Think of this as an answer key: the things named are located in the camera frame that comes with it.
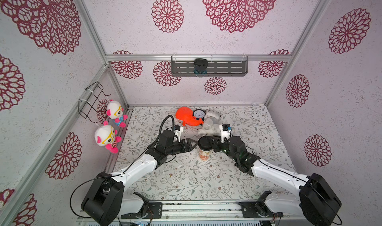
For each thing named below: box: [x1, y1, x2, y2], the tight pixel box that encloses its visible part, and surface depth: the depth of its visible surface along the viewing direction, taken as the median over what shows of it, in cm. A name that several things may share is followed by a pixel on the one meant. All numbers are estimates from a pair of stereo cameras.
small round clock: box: [192, 108, 206, 122], surface depth 115 cm
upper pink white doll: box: [102, 99, 129, 128], surface depth 97 cm
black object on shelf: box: [193, 58, 209, 75], surface depth 91 cm
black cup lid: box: [197, 135, 213, 151], surface depth 80 cm
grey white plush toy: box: [197, 109, 222, 137], surface depth 99 cm
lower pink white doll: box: [94, 124, 122, 154], surface depth 82 cm
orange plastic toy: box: [175, 106, 204, 127], surface depth 108 cm
